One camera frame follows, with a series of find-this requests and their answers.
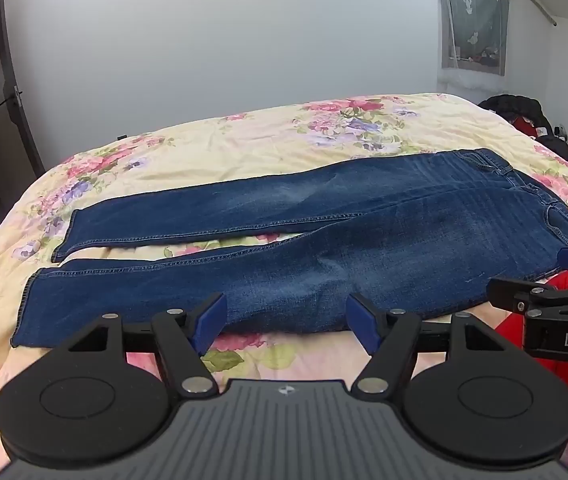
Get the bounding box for red garment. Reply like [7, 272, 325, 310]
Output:
[510, 116, 541, 139]

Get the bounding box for floral yellow blanket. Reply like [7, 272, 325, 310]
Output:
[0, 91, 568, 466]

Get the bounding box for black puffy jacket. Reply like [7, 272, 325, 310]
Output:
[478, 93, 551, 132]

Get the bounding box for door handle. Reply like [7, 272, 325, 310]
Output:
[0, 85, 24, 109]

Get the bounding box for grey-green floral curtain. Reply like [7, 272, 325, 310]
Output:
[434, 0, 513, 92]

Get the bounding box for dark grey door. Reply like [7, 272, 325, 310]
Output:
[0, 0, 48, 176]

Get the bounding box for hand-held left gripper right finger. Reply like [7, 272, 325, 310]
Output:
[346, 292, 513, 401]

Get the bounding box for blue denim pants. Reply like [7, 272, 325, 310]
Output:
[10, 148, 568, 350]

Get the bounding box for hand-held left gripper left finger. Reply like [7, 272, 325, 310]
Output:
[61, 292, 229, 400]

